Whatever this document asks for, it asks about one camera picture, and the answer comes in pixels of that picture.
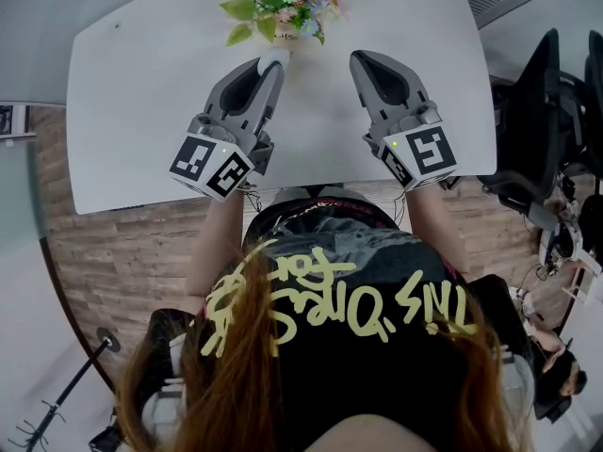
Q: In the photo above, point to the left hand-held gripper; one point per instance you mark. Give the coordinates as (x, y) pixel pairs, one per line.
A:
(198, 163)

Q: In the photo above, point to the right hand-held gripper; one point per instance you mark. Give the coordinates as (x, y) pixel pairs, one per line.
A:
(428, 151)

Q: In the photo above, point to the person's right forearm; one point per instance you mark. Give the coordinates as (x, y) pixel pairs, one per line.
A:
(433, 229)

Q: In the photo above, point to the person's left forearm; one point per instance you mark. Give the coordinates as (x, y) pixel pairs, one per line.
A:
(216, 243)

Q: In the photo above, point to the person's grey trousers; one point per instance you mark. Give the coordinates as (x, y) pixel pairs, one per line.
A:
(287, 196)

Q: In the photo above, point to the white desk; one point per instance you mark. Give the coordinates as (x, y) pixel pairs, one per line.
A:
(141, 111)

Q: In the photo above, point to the white power strip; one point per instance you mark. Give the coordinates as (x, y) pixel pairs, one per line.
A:
(525, 299)

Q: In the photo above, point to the person's black printed shirt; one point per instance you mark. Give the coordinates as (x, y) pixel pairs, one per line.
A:
(377, 393)

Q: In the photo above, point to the black coat rack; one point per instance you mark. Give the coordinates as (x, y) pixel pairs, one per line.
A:
(75, 379)

